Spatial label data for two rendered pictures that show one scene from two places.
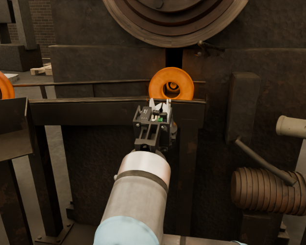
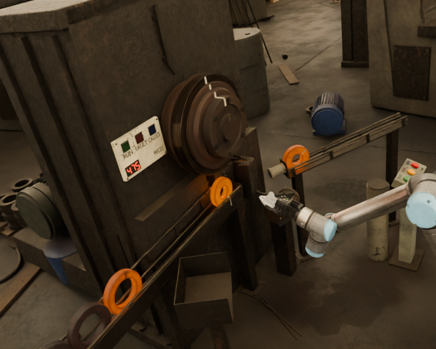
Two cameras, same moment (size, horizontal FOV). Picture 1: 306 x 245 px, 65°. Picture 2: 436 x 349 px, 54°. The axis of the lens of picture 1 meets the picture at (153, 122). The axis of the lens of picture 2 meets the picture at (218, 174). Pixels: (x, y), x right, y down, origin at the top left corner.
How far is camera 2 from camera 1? 180 cm
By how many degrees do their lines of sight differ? 53
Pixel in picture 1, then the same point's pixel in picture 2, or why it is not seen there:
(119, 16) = (200, 169)
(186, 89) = (229, 185)
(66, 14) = (137, 190)
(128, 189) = (318, 217)
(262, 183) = not seen: hidden behind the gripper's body
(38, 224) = not seen: outside the picture
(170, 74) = (221, 183)
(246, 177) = not seen: hidden behind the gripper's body
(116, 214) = (324, 222)
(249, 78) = (252, 160)
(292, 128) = (277, 172)
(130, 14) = (207, 165)
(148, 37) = (214, 171)
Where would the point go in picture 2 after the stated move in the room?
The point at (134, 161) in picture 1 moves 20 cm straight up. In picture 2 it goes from (306, 212) to (302, 174)
